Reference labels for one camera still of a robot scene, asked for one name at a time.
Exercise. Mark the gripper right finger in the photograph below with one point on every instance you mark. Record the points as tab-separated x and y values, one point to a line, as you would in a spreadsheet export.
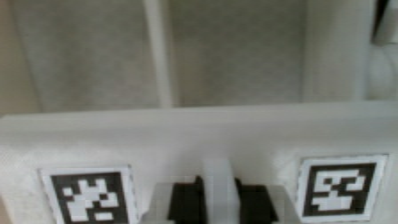
257	207

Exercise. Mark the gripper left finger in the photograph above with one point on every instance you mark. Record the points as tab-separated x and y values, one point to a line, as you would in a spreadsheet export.
187	210

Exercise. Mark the white cabinet door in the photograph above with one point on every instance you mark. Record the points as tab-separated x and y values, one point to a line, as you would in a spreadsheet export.
162	140

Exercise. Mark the white cabinet body box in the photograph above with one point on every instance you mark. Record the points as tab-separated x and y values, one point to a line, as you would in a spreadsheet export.
152	54

